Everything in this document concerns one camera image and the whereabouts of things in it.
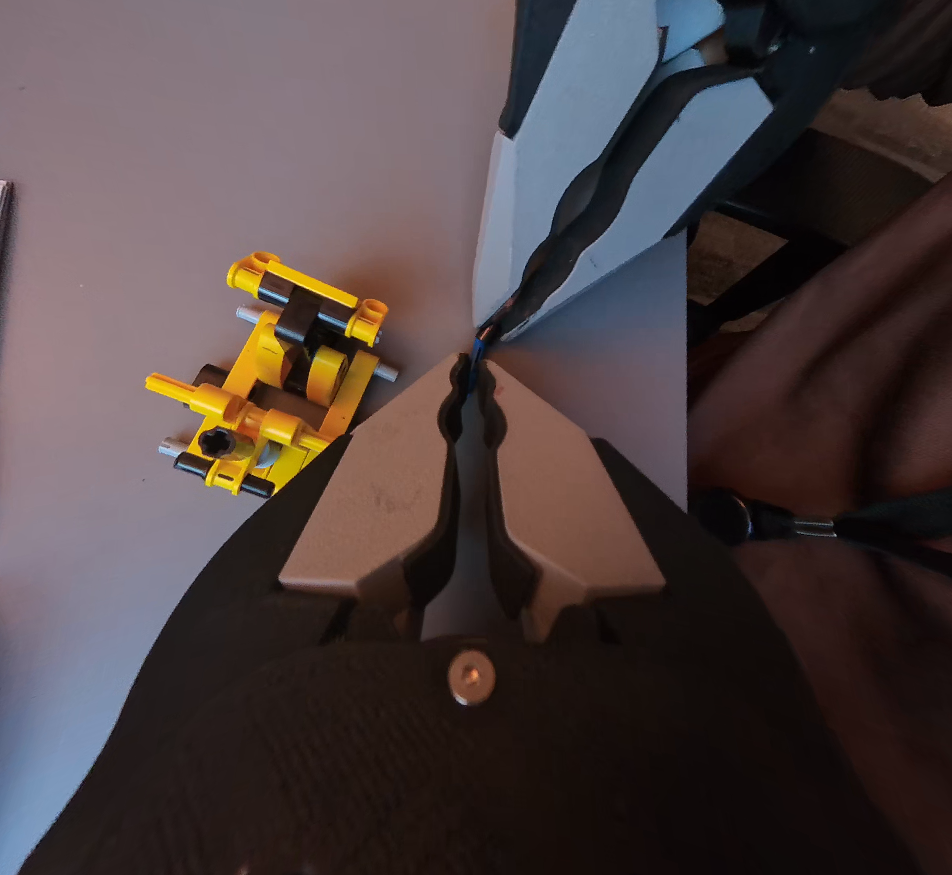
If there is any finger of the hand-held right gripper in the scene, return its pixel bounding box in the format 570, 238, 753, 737
494, 49, 776, 340
472, 0, 727, 331

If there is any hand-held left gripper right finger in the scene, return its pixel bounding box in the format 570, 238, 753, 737
478, 360, 666, 644

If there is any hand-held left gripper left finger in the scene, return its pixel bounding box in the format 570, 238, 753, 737
277, 353, 470, 616

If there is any person's right forearm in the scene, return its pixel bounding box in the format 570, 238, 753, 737
840, 0, 952, 108

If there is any yellow lego model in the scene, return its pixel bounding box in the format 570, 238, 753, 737
145, 250, 399, 500

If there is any lego instruction booklet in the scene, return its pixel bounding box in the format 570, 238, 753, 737
0, 179, 16, 296

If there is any black office chair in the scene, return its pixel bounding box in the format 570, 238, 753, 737
688, 127, 934, 348

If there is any black badge reel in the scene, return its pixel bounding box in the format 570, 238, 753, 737
698, 487, 952, 560

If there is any person's torso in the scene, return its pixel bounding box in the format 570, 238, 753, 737
688, 176, 952, 875

